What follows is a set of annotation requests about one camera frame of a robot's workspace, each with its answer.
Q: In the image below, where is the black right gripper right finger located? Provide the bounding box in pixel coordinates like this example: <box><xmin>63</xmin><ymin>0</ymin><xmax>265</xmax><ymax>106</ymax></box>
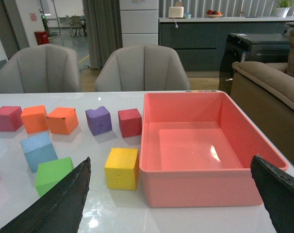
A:
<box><xmin>250</xmin><ymin>155</ymin><xmax>294</xmax><ymax>233</ymax></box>

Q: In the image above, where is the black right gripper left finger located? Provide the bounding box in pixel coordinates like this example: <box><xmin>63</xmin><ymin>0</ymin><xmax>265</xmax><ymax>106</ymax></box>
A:
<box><xmin>0</xmin><ymin>157</ymin><xmax>91</xmax><ymax>233</ymax></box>

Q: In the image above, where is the greyish blue foam cube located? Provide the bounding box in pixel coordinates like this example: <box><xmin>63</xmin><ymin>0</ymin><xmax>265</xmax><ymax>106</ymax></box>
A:
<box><xmin>20</xmin><ymin>132</ymin><xmax>58</xmax><ymax>173</ymax></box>

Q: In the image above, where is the green foam cube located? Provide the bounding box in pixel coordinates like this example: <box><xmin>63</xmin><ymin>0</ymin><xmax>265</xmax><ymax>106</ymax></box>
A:
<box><xmin>35</xmin><ymin>157</ymin><xmax>74</xmax><ymax>197</ymax></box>

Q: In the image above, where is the yellow foam cube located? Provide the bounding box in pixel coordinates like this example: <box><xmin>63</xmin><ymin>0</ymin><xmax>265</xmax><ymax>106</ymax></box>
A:
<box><xmin>104</xmin><ymin>148</ymin><xmax>139</xmax><ymax>190</ymax></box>

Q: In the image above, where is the chipped orange foam cube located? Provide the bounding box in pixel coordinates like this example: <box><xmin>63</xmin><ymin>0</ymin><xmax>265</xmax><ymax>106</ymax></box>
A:
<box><xmin>46</xmin><ymin>107</ymin><xmax>79</xmax><ymax>135</ymax></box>

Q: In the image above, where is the notched purple foam cube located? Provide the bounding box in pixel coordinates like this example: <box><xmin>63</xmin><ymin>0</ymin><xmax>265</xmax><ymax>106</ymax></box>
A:
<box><xmin>85</xmin><ymin>106</ymin><xmax>112</xmax><ymax>136</ymax></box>

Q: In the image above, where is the pink plastic bin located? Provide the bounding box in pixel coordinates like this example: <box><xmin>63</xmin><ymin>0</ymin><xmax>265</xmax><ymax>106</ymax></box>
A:
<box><xmin>140</xmin><ymin>92</ymin><xmax>289</xmax><ymax>207</ymax></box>

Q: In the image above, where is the brown sofa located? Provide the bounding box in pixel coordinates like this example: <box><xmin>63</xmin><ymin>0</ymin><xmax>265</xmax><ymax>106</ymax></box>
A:
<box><xmin>230</xmin><ymin>29</ymin><xmax>294</xmax><ymax>166</ymax></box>

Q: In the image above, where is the magenta foam cube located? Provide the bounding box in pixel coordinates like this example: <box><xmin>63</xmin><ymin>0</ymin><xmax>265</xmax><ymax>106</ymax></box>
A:
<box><xmin>0</xmin><ymin>106</ymin><xmax>23</xmax><ymax>132</ymax></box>

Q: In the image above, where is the dark red foam cube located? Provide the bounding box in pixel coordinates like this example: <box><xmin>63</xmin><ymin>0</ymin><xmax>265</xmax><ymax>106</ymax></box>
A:
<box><xmin>118</xmin><ymin>108</ymin><xmax>142</xmax><ymax>138</ymax></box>

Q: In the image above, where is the left grey chair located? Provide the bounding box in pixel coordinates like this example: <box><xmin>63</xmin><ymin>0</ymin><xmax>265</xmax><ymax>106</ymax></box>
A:
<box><xmin>0</xmin><ymin>44</ymin><xmax>82</xmax><ymax>94</ymax></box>

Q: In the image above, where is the grey chair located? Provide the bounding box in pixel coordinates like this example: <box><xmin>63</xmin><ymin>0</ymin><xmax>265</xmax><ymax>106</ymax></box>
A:
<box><xmin>95</xmin><ymin>44</ymin><xmax>190</xmax><ymax>92</ymax></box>
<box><xmin>0</xmin><ymin>44</ymin><xmax>82</xmax><ymax>94</ymax></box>

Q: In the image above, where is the black appliance box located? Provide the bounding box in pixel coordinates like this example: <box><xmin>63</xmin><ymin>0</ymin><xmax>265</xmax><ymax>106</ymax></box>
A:
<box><xmin>218</xmin><ymin>33</ymin><xmax>290</xmax><ymax>94</ymax></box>

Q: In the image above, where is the right grey chair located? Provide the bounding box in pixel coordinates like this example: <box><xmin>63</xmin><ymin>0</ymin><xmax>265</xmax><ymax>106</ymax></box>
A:
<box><xmin>95</xmin><ymin>44</ymin><xmax>190</xmax><ymax>92</ymax></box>

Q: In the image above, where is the red bin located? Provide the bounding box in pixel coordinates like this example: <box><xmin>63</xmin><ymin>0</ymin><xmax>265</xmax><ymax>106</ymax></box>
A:
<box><xmin>34</xmin><ymin>31</ymin><xmax>49</xmax><ymax>45</ymax></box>

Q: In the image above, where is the dark grey counter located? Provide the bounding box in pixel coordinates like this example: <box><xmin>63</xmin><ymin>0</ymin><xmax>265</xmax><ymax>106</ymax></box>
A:
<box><xmin>159</xmin><ymin>17</ymin><xmax>294</xmax><ymax>71</ymax></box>

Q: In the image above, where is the potted green plant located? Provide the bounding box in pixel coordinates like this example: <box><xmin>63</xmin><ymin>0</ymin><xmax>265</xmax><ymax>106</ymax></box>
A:
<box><xmin>270</xmin><ymin>0</ymin><xmax>294</xmax><ymax>18</ymax></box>

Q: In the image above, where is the fruit plate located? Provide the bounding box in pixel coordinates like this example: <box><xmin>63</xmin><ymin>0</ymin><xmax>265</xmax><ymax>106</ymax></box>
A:
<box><xmin>206</xmin><ymin>9</ymin><xmax>223</xmax><ymax>18</ymax></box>

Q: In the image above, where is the grey curtain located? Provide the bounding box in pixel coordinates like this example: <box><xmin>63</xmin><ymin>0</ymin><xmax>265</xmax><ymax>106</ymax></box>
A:
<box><xmin>82</xmin><ymin>0</ymin><xmax>122</xmax><ymax>69</ymax></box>

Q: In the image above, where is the small teal bowl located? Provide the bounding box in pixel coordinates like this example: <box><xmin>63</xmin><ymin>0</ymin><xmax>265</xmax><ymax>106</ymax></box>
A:
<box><xmin>183</xmin><ymin>12</ymin><xmax>192</xmax><ymax>19</ymax></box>

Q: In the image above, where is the white drawer cabinet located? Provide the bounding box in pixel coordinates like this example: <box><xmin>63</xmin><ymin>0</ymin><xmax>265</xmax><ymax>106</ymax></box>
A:
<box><xmin>119</xmin><ymin>0</ymin><xmax>159</xmax><ymax>47</ymax></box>

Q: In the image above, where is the cream toaster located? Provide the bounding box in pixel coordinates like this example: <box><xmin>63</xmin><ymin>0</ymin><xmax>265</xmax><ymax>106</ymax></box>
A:
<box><xmin>168</xmin><ymin>1</ymin><xmax>184</xmax><ymax>18</ymax></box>

